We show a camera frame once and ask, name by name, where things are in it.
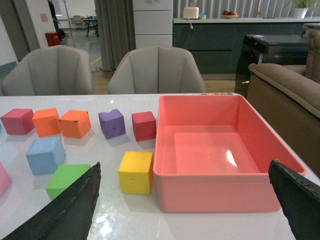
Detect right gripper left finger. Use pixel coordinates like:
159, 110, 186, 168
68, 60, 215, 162
4, 162, 101, 240

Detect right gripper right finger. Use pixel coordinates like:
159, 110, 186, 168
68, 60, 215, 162
268, 159, 320, 240

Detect blue block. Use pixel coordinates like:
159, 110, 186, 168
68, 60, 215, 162
26, 136, 66, 176

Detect green block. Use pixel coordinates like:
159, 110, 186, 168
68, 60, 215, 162
45, 164, 91, 201

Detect pink block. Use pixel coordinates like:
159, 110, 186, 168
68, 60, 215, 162
0, 163, 12, 196

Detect yellow block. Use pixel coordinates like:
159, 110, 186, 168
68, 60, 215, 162
118, 151, 154, 195

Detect right orange block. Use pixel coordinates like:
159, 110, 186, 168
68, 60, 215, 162
58, 110, 92, 138

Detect orange block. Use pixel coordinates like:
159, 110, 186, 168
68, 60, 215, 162
58, 110, 92, 138
32, 107, 61, 137

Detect pink plastic bin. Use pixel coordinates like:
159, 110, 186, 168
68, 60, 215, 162
153, 94, 307, 213

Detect beige sofa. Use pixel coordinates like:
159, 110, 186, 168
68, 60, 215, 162
246, 30, 320, 176

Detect left orange block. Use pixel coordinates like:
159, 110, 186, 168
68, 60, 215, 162
32, 107, 61, 137

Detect chipped purple block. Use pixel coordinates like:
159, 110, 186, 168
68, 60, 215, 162
98, 109, 126, 140

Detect left red block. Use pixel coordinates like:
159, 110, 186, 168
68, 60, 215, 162
0, 108, 35, 135

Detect red block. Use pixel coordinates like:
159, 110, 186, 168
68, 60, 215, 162
0, 108, 35, 135
131, 111, 156, 142

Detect right red block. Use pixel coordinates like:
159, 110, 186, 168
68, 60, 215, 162
131, 111, 156, 142

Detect black appliance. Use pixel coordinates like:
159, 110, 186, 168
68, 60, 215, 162
234, 34, 309, 97

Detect left grey chair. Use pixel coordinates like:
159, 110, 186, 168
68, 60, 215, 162
1, 45, 94, 96

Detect grey chair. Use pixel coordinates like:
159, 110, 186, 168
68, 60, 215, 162
107, 45, 206, 95
1, 45, 94, 96

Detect dark counter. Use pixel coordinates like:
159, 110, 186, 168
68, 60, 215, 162
173, 17, 320, 74

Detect right grey chair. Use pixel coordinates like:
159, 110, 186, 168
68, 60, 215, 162
107, 45, 206, 95

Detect red bin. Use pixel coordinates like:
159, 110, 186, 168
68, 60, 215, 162
45, 31, 61, 47

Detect potted plant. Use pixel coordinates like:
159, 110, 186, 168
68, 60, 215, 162
287, 0, 320, 19

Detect fruit bowl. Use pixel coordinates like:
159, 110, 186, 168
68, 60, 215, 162
221, 10, 240, 19

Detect grey curtain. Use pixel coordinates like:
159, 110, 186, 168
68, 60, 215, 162
94, 0, 136, 71

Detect small blue bowl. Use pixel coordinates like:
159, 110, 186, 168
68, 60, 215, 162
198, 12, 207, 20

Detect white toaster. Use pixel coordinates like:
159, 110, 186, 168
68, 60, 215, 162
182, 1, 199, 20

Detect white cabinet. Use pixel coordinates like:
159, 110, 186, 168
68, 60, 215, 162
132, 0, 173, 49

